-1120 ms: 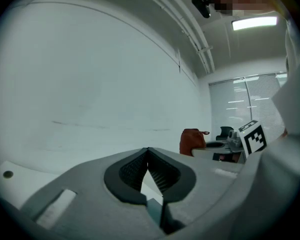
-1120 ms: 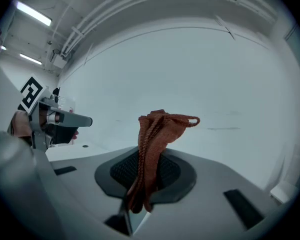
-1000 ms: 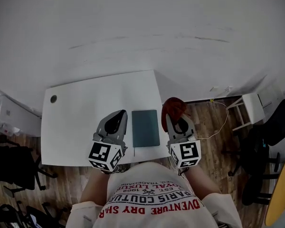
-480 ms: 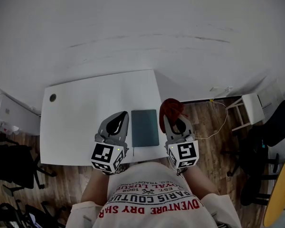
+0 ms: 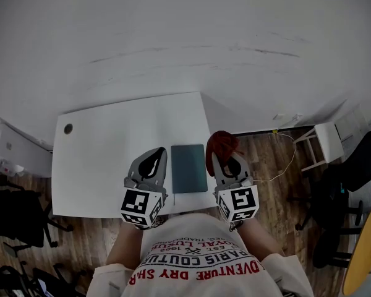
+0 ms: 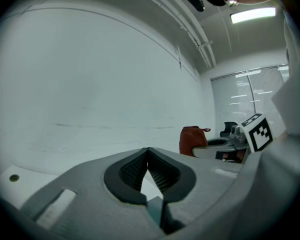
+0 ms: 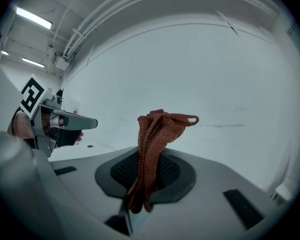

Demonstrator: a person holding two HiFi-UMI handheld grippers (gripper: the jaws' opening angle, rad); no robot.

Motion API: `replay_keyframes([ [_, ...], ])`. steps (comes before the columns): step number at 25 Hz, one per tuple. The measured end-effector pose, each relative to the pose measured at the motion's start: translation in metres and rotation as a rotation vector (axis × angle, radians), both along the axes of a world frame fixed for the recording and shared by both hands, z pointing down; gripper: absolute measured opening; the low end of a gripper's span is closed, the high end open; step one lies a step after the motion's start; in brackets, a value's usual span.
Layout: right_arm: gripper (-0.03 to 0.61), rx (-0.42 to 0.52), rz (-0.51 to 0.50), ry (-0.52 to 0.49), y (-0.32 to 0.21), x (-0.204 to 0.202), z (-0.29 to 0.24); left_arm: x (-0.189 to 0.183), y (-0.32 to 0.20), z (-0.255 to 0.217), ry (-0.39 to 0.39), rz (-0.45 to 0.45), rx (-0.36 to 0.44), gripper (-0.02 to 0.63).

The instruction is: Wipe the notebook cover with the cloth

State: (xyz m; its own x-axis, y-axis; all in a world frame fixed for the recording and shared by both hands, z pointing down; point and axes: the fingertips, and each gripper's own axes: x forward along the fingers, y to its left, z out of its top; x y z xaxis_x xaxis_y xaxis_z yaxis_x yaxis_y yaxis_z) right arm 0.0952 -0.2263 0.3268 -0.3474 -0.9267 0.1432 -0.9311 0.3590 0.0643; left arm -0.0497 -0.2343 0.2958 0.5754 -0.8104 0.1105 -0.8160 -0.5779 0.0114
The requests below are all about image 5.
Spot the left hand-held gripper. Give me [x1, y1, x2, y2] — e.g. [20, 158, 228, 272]
[120, 147, 169, 230]

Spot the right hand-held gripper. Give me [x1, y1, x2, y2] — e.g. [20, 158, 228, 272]
[211, 152, 261, 224]

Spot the red cloth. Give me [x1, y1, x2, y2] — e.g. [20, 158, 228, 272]
[205, 130, 245, 176]

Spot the dark teal notebook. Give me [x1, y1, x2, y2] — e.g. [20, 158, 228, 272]
[171, 144, 209, 206]

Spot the person's left forearm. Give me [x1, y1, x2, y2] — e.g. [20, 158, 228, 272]
[106, 220, 143, 266]

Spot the person's right forearm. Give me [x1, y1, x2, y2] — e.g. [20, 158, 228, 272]
[237, 218, 286, 258]

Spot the person's white printed shirt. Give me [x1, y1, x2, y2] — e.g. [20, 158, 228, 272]
[85, 212, 315, 297]

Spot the white side table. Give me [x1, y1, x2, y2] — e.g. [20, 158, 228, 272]
[292, 121, 345, 173]

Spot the black swivel chair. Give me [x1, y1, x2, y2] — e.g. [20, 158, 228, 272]
[296, 131, 371, 269]

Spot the white cabinet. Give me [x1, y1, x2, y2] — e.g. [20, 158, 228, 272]
[0, 106, 54, 179]

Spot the black office chair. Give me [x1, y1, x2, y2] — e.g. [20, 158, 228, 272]
[0, 174, 74, 249]

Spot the clear plastic bag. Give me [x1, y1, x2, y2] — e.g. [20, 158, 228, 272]
[0, 158, 26, 177]

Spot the yellow round stool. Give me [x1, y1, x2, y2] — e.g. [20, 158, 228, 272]
[341, 204, 371, 297]

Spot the yellow cable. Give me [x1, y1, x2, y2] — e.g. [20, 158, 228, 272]
[252, 129, 298, 184]

